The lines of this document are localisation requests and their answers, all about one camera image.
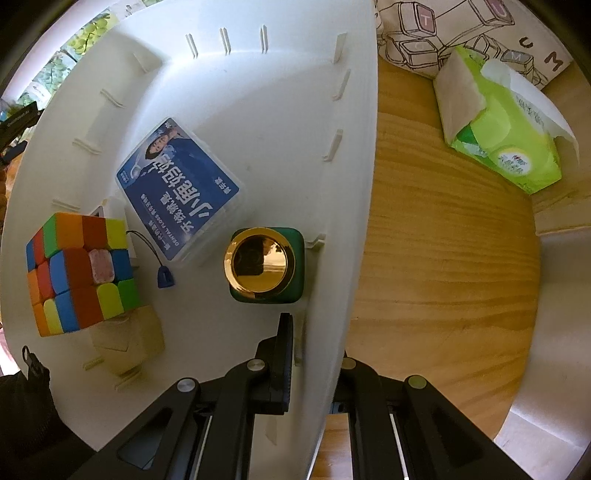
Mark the printed fabric bag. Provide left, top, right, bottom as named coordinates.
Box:
left=375, top=0, right=573, bottom=88

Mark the white plastic bin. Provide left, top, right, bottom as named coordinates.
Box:
left=0, top=0, right=382, bottom=480

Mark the green tissue pack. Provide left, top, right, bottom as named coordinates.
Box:
left=433, top=45, right=580, bottom=195

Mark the blue label floss box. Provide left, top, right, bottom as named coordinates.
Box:
left=115, top=117, right=245, bottom=268

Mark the colourful puzzle cube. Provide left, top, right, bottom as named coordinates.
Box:
left=25, top=212, right=144, bottom=337

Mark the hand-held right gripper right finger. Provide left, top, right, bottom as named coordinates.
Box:
left=330, top=356, right=536, bottom=480

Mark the white compact camera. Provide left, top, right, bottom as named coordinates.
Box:
left=90, top=198, right=176, bottom=289

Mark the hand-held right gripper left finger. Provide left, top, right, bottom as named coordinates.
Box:
left=69, top=313, right=295, bottom=480

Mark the green bottle with gold cap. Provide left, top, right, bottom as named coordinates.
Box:
left=224, top=226, right=306, bottom=305

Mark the grape printed cardboard sheet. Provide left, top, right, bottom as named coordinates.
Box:
left=18, top=9, right=125, bottom=112

